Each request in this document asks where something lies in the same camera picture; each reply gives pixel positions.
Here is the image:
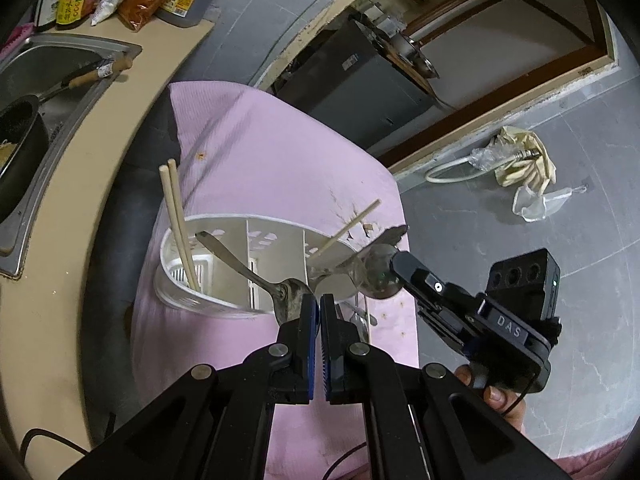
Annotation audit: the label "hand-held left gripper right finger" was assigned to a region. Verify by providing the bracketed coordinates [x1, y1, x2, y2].
[320, 294, 571, 480]

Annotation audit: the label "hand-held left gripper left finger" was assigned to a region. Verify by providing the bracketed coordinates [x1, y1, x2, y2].
[57, 295, 320, 480]

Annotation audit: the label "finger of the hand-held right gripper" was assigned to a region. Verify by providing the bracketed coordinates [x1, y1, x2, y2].
[391, 251, 483, 328]
[417, 300, 471, 356]

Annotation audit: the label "metal spoon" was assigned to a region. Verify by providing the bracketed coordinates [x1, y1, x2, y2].
[306, 244, 405, 301]
[340, 302, 371, 343]
[195, 231, 316, 325]

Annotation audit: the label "ornate-handled metal utensil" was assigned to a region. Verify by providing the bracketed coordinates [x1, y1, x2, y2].
[369, 225, 410, 250]

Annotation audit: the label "wooden chopstick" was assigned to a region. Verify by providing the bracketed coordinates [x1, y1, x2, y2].
[159, 165, 196, 292]
[319, 199, 382, 257]
[167, 159, 202, 292]

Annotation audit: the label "white plastic utensil holder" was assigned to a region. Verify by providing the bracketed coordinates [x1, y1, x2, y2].
[154, 214, 368, 320]

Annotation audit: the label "person's right hand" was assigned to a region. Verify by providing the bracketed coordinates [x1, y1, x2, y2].
[455, 364, 527, 434]

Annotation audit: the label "beige rubber gloves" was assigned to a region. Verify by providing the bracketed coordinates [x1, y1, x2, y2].
[492, 126, 557, 193]

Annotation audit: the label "pink floral tablecloth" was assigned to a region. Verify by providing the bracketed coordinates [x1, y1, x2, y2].
[131, 81, 420, 480]

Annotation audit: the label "grey metal cabinet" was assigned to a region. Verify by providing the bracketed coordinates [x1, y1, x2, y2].
[277, 20, 438, 143]

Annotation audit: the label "steel bowl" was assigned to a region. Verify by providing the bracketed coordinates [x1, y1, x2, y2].
[400, 35, 441, 79]

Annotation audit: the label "beige kitchen counter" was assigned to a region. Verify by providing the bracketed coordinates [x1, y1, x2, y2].
[0, 22, 216, 461]

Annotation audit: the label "stainless steel sink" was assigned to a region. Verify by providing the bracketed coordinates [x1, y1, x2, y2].
[0, 32, 143, 278]

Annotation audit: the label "dark pump soap bottle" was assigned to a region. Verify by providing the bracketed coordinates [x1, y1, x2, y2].
[35, 0, 68, 31]

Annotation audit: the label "white hose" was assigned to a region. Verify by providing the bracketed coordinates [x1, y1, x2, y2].
[425, 152, 501, 184]

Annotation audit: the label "black cable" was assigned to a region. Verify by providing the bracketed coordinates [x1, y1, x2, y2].
[17, 410, 118, 461]
[322, 440, 373, 480]

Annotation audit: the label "wooden door frame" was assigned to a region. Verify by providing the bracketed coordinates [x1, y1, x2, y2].
[250, 0, 616, 176]

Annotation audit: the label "black frying pan wooden handle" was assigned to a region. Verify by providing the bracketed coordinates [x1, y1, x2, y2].
[0, 55, 133, 221]

